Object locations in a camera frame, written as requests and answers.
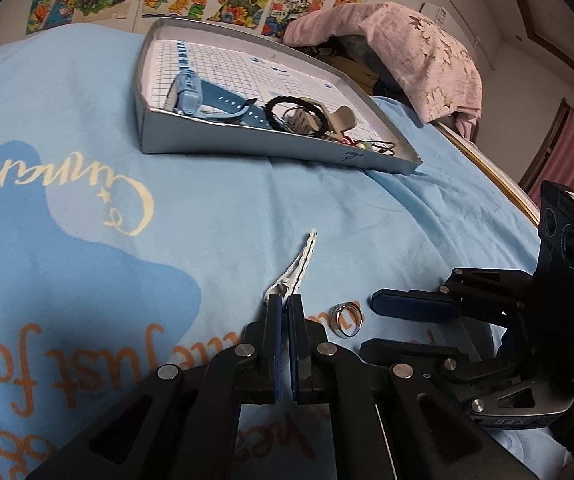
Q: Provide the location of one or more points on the black camera box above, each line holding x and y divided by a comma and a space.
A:
572, 244

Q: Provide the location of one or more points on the wooden bed frame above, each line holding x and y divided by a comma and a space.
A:
365, 68

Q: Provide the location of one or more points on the silver bangle rings bunch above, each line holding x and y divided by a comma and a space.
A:
299, 120

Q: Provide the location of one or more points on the light blue printed bedsheet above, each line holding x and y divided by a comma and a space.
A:
113, 262

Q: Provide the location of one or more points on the beige hair claw clip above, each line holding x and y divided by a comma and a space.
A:
315, 119

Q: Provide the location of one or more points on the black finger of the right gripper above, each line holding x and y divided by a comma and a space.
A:
414, 305
426, 358

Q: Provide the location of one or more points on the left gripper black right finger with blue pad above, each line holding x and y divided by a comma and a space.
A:
388, 422

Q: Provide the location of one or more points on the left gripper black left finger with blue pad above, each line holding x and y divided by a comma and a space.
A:
176, 419

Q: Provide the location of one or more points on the silver finger rings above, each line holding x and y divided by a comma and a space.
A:
346, 318

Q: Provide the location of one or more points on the grey shallow cardboard tray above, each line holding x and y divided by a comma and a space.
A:
277, 76

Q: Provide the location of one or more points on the pink embroidered cloth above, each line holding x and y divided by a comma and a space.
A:
435, 71

